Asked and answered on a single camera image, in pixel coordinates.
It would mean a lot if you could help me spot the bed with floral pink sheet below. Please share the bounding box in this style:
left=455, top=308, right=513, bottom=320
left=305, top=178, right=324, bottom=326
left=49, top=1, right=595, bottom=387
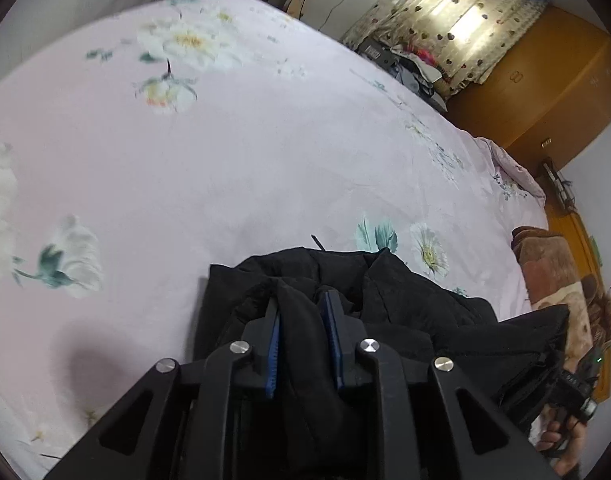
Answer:
left=0, top=0, right=550, bottom=480

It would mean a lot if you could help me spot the wooden wardrobe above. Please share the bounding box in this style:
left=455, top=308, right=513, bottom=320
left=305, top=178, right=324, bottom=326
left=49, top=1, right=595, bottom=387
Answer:
left=444, top=5, right=611, bottom=177

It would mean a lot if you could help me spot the heart print curtain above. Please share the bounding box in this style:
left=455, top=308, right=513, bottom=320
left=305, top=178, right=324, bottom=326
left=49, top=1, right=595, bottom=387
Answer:
left=343, top=0, right=552, bottom=100

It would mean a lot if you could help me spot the brown teddy bear plush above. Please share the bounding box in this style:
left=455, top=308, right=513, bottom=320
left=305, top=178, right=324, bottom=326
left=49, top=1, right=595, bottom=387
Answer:
left=580, top=275, right=611, bottom=361

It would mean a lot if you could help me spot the black hooded puffer jacket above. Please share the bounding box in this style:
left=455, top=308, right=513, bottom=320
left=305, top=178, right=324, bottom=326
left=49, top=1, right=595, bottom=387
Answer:
left=193, top=246, right=571, bottom=480

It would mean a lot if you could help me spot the pile of clothes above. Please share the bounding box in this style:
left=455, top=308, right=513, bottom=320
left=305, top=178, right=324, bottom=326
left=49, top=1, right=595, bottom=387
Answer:
left=358, top=40, right=457, bottom=112

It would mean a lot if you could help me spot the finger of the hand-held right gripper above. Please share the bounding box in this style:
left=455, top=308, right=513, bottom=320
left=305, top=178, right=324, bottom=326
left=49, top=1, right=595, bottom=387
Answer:
left=500, top=352, right=566, bottom=432

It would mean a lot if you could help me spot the brown bear print blanket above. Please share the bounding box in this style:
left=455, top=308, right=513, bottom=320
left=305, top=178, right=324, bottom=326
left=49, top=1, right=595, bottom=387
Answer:
left=510, top=225, right=602, bottom=368

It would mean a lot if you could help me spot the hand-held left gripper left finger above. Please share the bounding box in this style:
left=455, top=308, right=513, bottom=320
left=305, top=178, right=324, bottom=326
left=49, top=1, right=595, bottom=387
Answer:
left=43, top=296, right=286, bottom=480

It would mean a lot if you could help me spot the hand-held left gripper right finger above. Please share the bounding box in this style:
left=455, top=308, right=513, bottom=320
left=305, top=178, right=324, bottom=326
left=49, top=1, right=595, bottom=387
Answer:
left=316, top=289, right=561, bottom=480

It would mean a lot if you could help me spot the person's right hand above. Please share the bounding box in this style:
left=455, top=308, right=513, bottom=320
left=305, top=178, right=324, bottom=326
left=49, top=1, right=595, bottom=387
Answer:
left=535, top=407, right=587, bottom=478

